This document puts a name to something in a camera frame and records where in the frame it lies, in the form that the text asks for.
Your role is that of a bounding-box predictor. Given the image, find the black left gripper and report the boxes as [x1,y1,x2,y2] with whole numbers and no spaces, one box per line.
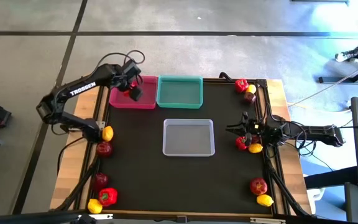
[116,73,143,102]

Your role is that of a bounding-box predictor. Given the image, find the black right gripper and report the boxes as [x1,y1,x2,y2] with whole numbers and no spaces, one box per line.
[226,111,273,144]

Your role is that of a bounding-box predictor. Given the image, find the dark red apple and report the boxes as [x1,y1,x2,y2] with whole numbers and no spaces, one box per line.
[243,91,257,105]
[96,141,114,158]
[92,172,110,191]

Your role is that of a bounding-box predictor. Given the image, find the clear frosted plastic basket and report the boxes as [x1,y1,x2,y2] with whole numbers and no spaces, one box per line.
[162,118,216,157]

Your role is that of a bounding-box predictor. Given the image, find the red apple with yellow patches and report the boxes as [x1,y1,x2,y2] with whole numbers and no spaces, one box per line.
[249,177,269,196]

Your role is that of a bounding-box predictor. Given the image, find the pink plastic basket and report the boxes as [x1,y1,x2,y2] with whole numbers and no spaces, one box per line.
[109,75,158,110]

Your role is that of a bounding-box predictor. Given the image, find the teal plastic basket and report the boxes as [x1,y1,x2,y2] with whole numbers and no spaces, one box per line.
[156,74,204,110]

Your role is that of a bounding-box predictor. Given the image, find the black desk foot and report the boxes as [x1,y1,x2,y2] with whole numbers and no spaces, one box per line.
[318,62,358,85]

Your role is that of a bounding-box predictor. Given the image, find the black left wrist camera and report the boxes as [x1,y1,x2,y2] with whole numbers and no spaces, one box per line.
[123,58,142,77]

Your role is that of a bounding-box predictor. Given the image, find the black table frame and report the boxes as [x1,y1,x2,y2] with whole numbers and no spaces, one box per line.
[51,72,312,218]

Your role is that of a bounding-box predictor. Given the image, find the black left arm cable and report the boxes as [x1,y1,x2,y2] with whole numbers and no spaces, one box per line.
[96,49,145,74]

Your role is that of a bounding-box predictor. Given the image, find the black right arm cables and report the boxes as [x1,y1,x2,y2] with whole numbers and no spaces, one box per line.
[264,121,335,172]

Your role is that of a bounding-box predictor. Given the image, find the black diagonal frame brace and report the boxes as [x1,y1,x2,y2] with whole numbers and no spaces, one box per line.
[54,155,101,212]
[267,164,310,216]

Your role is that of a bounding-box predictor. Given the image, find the silver metal bracket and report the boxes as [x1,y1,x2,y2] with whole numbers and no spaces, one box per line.
[249,217,286,224]
[88,213,114,220]

